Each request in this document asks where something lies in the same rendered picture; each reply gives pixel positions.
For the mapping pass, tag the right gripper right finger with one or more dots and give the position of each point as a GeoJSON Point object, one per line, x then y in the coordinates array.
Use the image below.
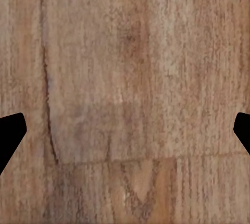
{"type": "Point", "coordinates": [242, 129]}

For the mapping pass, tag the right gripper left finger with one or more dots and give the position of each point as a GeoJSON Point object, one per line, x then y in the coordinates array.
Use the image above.
{"type": "Point", "coordinates": [12, 130]}

